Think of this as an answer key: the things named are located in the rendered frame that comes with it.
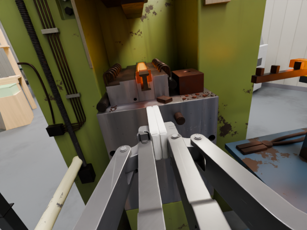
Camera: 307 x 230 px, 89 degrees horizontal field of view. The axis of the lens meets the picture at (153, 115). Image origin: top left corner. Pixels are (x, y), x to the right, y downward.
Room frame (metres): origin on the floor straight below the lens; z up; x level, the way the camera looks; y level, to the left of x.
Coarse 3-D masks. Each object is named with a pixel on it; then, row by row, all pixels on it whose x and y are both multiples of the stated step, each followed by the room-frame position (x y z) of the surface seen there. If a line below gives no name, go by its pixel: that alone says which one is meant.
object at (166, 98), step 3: (159, 96) 0.49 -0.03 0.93; (162, 96) 0.48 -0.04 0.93; (165, 96) 0.48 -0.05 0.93; (159, 99) 0.47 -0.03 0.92; (162, 99) 0.46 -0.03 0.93; (165, 99) 0.45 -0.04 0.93; (168, 99) 0.45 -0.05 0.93; (171, 99) 0.46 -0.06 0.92; (162, 102) 0.46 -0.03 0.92; (165, 102) 0.45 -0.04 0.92; (168, 102) 0.45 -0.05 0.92
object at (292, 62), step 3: (291, 60) 0.47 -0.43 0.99; (294, 60) 0.46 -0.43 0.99; (297, 60) 0.45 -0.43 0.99; (300, 60) 0.44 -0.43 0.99; (303, 60) 0.44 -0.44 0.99; (306, 60) 0.43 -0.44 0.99; (291, 63) 0.46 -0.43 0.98; (306, 63) 0.42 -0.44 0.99; (291, 66) 0.46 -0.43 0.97; (303, 66) 0.43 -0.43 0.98; (306, 66) 0.42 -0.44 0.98
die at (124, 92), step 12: (120, 72) 0.78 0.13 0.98; (132, 72) 0.66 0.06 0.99; (156, 72) 0.57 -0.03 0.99; (108, 84) 0.53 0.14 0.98; (120, 84) 0.50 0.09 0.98; (132, 84) 0.50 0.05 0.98; (156, 84) 0.50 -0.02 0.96; (108, 96) 0.50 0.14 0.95; (120, 96) 0.50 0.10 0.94; (132, 96) 0.50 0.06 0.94; (144, 96) 0.50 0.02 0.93; (156, 96) 0.50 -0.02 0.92; (168, 96) 0.50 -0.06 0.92
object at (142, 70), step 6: (138, 66) 0.68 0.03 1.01; (144, 66) 0.65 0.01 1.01; (138, 72) 0.49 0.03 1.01; (144, 72) 0.43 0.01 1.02; (150, 72) 0.49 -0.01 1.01; (138, 78) 0.49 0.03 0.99; (144, 78) 0.41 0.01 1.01; (150, 78) 0.49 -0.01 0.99; (144, 84) 0.41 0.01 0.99; (144, 90) 0.41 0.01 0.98
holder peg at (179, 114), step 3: (177, 114) 0.43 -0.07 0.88; (180, 114) 0.43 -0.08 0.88; (174, 117) 0.43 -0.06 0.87; (177, 117) 0.41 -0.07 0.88; (180, 117) 0.41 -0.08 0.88; (183, 117) 0.41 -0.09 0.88; (177, 120) 0.40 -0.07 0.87; (180, 120) 0.40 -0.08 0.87; (183, 120) 0.40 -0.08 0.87; (177, 123) 0.41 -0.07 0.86; (180, 123) 0.40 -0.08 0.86; (183, 123) 0.40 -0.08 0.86
